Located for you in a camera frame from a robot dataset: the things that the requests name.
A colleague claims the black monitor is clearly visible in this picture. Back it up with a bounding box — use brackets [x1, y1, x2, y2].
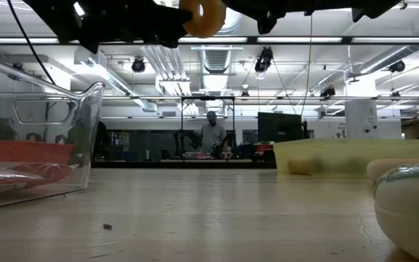
[257, 111, 304, 143]

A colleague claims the clear plastic bin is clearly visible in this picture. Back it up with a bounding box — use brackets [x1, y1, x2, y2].
[0, 52, 105, 212]

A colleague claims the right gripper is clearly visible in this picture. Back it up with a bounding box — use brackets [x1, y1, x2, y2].
[223, 0, 403, 36]

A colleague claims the person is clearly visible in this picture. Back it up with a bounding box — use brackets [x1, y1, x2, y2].
[199, 111, 228, 158]

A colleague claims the white ceiling air unit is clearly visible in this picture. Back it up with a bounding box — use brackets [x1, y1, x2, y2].
[73, 47, 134, 98]

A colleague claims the yellow translucent plastic bin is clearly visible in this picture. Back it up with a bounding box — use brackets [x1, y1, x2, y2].
[273, 138, 419, 179]

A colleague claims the red snack packet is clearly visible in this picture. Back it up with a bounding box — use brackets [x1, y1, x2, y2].
[0, 162, 73, 199]

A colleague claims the red background equipment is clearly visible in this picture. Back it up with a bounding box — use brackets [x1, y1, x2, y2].
[254, 140, 276, 153]

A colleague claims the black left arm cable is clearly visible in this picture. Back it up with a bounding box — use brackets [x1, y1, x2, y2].
[7, 0, 56, 85]

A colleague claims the green frosted toy donut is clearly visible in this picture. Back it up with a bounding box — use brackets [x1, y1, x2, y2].
[372, 162, 419, 262]

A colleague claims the white building column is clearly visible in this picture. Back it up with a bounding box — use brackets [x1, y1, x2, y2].
[345, 82, 379, 140]

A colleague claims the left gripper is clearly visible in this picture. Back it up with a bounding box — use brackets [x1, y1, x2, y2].
[85, 0, 195, 49]

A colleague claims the red plastic basket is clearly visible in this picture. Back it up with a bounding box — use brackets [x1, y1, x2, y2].
[0, 140, 76, 165]

